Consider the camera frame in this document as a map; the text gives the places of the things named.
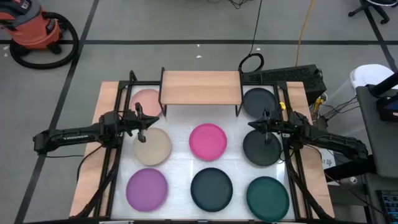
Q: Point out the black aluminium rig frame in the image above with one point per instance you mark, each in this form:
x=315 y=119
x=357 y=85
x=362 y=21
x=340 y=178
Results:
x=141 y=83

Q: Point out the salmon pink round plate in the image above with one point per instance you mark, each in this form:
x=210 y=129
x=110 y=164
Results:
x=146 y=98

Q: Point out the white plastic bin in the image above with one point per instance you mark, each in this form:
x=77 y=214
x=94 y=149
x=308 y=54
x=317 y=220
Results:
x=367 y=74

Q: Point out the white paper label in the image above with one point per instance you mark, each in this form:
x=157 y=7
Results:
x=329 y=160

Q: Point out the magenta round plate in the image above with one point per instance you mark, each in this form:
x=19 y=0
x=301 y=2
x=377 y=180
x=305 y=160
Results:
x=207 y=142

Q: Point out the dark slate round plate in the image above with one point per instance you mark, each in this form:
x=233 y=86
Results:
x=211 y=189
x=261 y=152
x=258 y=101

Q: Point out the orange shop vacuum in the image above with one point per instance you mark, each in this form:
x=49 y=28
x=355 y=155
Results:
x=75 y=42
x=31 y=31

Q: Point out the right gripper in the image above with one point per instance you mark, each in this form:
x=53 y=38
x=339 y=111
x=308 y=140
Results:
x=278 y=127

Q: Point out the white glossy table sheet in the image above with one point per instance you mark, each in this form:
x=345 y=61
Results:
x=180 y=174

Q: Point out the purple round plate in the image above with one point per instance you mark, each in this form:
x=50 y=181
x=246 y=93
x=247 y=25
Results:
x=146 y=190

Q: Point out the grey side desk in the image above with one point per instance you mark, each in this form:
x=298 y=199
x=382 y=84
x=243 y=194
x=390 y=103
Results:
x=379 y=140

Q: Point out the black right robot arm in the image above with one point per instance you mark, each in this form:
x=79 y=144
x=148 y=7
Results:
x=329 y=141

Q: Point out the small yellow tag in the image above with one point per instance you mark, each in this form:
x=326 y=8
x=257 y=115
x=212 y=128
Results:
x=282 y=105

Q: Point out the teal green round plate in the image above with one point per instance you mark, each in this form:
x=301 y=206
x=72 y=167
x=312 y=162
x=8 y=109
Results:
x=267 y=199

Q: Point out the wooden shelf with black frame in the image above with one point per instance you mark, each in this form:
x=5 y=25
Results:
x=200 y=87

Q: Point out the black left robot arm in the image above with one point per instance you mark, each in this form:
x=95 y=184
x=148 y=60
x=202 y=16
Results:
x=71 y=137

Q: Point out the beige round plate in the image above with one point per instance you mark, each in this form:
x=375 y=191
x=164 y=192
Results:
x=154 y=149

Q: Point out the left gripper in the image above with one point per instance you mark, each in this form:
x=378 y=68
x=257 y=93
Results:
x=133 y=122

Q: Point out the black perforated computer case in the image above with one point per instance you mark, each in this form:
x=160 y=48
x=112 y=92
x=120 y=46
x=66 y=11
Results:
x=295 y=76

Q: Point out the black office chair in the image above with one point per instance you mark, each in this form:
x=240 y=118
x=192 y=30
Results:
x=373 y=7

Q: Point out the black monitor stand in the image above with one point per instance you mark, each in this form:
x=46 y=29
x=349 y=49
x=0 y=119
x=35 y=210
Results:
x=385 y=107

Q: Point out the black keyboard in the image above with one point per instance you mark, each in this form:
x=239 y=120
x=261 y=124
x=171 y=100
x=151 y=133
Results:
x=390 y=202

